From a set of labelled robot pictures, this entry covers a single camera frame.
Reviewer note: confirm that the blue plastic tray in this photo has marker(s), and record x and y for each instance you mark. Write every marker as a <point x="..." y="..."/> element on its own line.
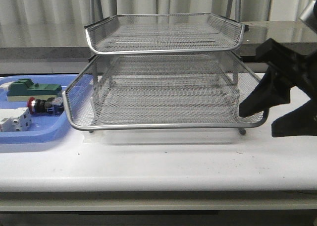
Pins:
<point x="44" y="128"/>

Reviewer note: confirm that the white circuit breaker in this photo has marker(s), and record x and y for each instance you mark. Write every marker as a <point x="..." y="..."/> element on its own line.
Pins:
<point x="15" y="120"/>

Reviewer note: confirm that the white small component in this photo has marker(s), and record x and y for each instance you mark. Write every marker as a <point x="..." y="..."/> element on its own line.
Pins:
<point x="5" y="86"/>

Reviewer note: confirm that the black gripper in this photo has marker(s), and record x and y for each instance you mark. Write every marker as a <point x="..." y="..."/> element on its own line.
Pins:
<point x="287" y="68"/>

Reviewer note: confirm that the silver mesh tray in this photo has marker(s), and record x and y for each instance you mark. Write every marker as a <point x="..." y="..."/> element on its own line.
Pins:
<point x="164" y="33"/>
<point x="162" y="91"/>

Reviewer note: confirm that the green electrical switch block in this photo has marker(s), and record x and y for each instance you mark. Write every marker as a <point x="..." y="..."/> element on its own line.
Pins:
<point x="23" y="89"/>

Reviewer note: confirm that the red emergency push button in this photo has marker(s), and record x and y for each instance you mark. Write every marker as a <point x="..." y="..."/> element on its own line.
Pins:
<point x="53" y="106"/>

